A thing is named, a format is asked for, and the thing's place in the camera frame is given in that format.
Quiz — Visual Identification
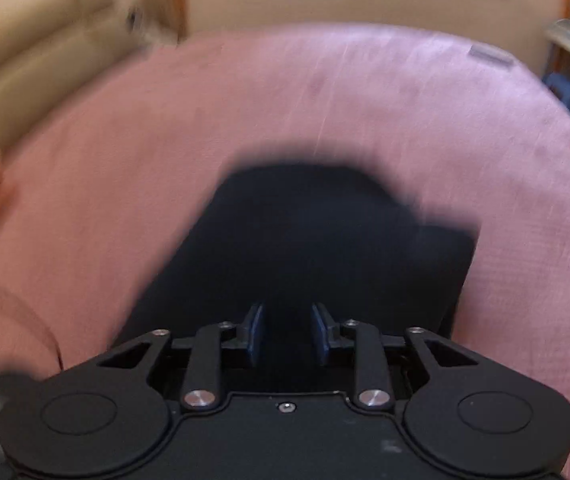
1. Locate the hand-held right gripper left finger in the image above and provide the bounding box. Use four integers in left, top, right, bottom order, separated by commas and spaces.
96, 302, 266, 411

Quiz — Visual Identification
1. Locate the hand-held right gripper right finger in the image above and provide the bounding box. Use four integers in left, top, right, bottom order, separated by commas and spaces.
311, 302, 483, 411

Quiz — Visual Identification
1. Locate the navy striped hooded jacket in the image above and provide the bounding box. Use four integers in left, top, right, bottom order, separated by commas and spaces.
115, 152, 482, 396

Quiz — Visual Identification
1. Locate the pink quilted bed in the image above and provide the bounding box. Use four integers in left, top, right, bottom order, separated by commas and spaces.
0, 22, 570, 480

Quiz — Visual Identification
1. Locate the blue plastic stool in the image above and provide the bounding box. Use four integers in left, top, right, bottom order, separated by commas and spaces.
544, 72, 570, 121

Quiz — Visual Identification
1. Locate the grey upholstered headboard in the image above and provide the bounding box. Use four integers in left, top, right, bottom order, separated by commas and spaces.
0, 0, 176, 153

